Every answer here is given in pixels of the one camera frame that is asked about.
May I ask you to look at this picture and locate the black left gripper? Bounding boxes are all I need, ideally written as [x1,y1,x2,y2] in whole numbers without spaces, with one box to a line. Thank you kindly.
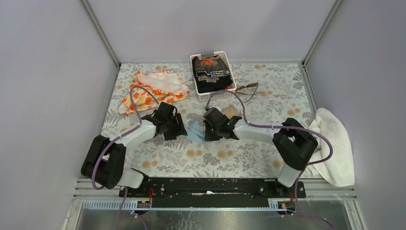
[164,114,188,141]

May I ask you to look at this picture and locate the light blue cleaning cloth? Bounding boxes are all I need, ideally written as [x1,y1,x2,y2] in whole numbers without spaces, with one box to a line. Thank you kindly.
[186,121,205,143]

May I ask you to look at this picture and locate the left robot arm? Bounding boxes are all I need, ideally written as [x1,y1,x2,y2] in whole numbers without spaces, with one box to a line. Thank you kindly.
[81,102,187,197]

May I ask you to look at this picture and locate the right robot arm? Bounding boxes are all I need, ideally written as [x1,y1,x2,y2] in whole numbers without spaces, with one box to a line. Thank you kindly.
[203,107,318,197]

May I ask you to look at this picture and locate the brown tinted sunglasses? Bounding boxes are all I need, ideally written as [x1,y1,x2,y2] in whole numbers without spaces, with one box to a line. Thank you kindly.
[235,82,260,102]

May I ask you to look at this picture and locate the floral patterned tablecloth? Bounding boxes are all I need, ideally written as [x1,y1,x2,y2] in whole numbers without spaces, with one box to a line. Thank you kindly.
[101,63,314,178]

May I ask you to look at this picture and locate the orange floral cloth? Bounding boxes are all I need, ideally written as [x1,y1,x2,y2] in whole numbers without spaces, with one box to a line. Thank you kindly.
[118,69,191,115]

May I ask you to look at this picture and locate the black printed folded garment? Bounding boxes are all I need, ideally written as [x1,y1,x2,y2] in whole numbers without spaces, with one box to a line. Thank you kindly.
[192,55,234,94]

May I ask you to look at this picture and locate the white towel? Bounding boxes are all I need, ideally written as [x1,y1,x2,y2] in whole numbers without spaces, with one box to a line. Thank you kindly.
[305,108,355,187]

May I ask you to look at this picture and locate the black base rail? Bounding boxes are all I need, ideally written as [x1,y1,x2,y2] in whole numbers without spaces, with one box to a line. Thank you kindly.
[127,177,306,208]

